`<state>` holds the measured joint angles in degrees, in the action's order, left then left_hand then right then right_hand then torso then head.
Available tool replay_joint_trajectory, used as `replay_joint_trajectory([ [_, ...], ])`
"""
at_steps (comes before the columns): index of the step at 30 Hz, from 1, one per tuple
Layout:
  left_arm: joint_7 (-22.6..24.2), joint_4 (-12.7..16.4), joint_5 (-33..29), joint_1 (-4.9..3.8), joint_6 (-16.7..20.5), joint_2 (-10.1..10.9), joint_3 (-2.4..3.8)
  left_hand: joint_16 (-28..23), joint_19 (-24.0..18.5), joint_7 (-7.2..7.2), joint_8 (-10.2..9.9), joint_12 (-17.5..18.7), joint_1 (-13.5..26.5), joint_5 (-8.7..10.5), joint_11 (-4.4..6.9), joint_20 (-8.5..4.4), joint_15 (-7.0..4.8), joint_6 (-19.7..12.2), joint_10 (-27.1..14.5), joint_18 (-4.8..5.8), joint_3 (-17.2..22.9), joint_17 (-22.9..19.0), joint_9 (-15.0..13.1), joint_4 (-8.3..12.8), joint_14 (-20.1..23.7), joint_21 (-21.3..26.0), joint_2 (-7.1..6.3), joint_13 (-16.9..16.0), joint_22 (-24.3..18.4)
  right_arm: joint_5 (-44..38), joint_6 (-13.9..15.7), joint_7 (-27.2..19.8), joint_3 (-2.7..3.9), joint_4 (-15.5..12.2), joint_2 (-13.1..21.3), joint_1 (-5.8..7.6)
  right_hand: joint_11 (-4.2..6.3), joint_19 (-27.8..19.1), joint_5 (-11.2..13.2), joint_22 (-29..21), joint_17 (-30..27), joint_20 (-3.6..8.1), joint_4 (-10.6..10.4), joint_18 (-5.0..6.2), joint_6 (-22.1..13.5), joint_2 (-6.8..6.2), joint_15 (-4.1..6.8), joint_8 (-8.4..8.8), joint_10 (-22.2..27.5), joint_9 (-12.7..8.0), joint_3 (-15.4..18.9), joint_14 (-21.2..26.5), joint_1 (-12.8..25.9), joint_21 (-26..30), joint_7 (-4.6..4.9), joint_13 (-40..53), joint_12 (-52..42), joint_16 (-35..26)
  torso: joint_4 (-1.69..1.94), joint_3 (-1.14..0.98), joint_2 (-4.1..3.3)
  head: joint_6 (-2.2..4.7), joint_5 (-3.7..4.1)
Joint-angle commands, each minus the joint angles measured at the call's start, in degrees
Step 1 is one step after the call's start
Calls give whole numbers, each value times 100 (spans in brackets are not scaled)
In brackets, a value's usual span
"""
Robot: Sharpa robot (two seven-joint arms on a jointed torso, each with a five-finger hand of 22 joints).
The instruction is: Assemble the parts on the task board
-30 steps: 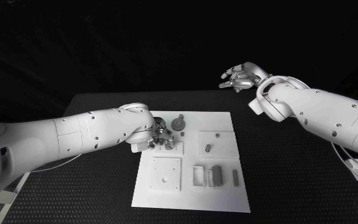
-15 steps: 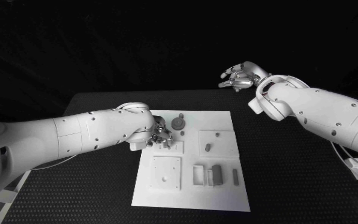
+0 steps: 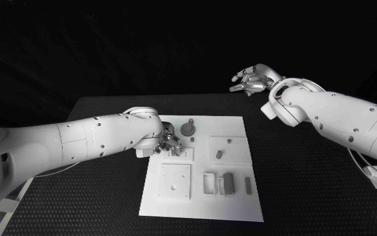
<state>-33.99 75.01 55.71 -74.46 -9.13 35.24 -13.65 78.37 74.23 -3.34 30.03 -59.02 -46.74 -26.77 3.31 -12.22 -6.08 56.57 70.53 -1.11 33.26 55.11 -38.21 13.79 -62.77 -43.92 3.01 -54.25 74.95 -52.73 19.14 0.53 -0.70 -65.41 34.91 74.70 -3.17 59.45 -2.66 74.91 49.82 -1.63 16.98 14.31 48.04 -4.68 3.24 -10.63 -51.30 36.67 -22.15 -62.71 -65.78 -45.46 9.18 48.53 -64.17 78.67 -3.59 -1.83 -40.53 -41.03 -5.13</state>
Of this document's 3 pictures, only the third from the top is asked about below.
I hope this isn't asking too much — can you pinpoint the white support frame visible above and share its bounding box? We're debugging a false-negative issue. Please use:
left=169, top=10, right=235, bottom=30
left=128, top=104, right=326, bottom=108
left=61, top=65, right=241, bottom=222
left=363, top=165, right=377, bottom=189
left=0, top=177, right=33, bottom=236

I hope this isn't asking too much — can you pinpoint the white cable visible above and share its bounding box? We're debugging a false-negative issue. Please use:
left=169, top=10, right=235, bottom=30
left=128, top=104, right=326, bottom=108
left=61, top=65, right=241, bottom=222
left=32, top=161, right=82, bottom=178
left=347, top=147, right=377, bottom=172

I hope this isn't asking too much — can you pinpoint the white task board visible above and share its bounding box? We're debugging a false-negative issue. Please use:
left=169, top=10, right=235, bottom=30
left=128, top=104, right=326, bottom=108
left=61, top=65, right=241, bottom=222
left=139, top=114, right=265, bottom=223

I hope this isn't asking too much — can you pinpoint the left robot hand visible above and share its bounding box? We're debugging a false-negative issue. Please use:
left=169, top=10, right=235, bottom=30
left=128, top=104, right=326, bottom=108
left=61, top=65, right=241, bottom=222
left=153, top=121, right=185, bottom=157

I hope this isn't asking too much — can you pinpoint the thick grey cylinder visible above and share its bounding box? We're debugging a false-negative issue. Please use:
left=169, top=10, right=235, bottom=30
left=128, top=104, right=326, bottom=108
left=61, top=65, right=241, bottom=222
left=222, top=172, right=238, bottom=195

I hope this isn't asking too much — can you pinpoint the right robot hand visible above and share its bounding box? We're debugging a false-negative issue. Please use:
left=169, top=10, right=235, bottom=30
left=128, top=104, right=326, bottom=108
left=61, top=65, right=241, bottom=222
left=229, top=63, right=285, bottom=97

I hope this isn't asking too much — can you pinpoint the grey gear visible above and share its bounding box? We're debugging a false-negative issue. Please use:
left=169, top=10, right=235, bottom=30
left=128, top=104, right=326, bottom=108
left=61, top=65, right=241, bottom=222
left=180, top=122, right=198, bottom=137

